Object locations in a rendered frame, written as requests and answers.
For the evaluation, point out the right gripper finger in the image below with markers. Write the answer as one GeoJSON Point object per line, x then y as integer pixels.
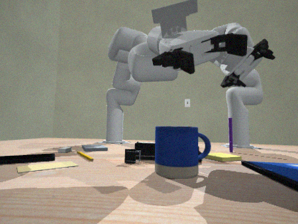
{"type": "Point", "coordinates": [178, 59]}
{"type": "Point", "coordinates": [235, 44]}

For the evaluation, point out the black rectangular slab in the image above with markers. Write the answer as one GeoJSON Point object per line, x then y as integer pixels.
{"type": "Point", "coordinates": [27, 158]}

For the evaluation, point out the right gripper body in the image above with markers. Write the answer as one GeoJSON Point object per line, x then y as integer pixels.
{"type": "Point", "coordinates": [190, 41]}

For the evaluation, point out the yellow sticky note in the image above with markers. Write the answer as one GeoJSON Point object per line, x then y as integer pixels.
{"type": "Point", "coordinates": [223, 157]}

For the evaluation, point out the blue notebook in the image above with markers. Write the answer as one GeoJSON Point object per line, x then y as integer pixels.
{"type": "Point", "coordinates": [283, 173]}

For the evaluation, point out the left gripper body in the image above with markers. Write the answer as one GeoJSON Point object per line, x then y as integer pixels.
{"type": "Point", "coordinates": [240, 65]}

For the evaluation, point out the blue mug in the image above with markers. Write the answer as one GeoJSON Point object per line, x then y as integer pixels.
{"type": "Point", "coordinates": [176, 151]}

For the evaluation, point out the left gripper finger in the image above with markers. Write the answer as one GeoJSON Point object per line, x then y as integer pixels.
{"type": "Point", "coordinates": [262, 48]}
{"type": "Point", "coordinates": [232, 79]}

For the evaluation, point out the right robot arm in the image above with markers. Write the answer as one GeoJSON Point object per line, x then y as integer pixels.
{"type": "Point", "coordinates": [133, 48]}

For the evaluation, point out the black binder clip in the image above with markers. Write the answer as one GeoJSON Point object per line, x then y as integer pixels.
{"type": "Point", "coordinates": [130, 156]}

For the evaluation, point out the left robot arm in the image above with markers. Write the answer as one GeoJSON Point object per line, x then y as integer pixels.
{"type": "Point", "coordinates": [237, 97]}

